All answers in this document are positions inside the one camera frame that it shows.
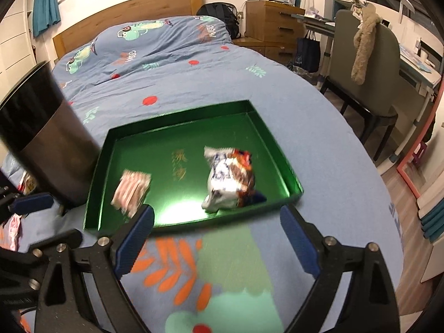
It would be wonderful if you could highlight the blue cartoon duvet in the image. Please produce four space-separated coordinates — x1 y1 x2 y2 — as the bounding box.
0 14 406 333

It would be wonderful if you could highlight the pink striped candy packet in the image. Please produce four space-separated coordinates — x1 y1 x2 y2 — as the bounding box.
111 169 151 218

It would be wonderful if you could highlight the grey green chair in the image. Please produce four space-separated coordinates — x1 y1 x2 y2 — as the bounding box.
319 9 402 163

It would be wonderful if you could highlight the white blue snack bag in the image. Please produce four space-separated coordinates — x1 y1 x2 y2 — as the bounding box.
202 146 267 213

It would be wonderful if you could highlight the beige fluffy scarf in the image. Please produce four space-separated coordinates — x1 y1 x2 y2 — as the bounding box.
351 4 382 85

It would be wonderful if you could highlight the white wardrobe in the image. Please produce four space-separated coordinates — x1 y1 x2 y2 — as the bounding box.
0 0 36 100

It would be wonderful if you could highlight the dark tote bag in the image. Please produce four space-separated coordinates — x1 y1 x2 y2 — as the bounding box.
294 30 321 73

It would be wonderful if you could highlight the teal curtain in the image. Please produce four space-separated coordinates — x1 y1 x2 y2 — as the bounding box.
32 0 61 38

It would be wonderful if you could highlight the wooden headboard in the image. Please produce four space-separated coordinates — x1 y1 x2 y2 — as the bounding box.
53 0 203 59

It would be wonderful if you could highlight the dark cylindrical bin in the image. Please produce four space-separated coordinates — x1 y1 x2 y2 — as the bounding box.
1 62 100 209

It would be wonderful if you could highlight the white desk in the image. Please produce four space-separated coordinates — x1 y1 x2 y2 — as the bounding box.
291 0 443 176

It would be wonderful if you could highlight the green shallow tray box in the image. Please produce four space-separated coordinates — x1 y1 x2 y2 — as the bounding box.
84 100 303 235

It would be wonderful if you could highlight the black backpack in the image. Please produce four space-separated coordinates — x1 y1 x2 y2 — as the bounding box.
196 2 242 39

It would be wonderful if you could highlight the wooden drawer chest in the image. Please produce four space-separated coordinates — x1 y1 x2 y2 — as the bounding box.
233 0 306 65

